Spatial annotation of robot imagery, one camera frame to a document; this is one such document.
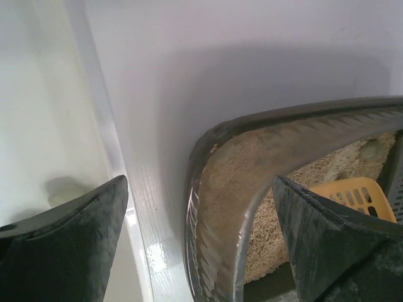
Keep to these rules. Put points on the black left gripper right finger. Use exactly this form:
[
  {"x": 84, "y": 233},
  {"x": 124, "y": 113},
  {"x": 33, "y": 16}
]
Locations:
[{"x": 336, "y": 253}]

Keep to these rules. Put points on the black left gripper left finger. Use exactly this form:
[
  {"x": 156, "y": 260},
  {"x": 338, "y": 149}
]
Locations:
[{"x": 65, "y": 253}]

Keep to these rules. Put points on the grey-green litter clump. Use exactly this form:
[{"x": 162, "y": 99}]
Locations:
[
  {"x": 64, "y": 195},
  {"x": 372, "y": 149}
]

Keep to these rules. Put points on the orange plastic litter scoop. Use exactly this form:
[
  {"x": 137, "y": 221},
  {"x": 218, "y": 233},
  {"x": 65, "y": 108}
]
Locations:
[{"x": 361, "y": 194}]

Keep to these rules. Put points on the dark grey litter box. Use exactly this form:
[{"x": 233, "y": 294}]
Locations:
[{"x": 233, "y": 247}]

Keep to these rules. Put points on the white plastic waste tub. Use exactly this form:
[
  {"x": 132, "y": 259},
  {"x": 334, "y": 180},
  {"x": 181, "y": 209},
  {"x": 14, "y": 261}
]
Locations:
[{"x": 57, "y": 126}]

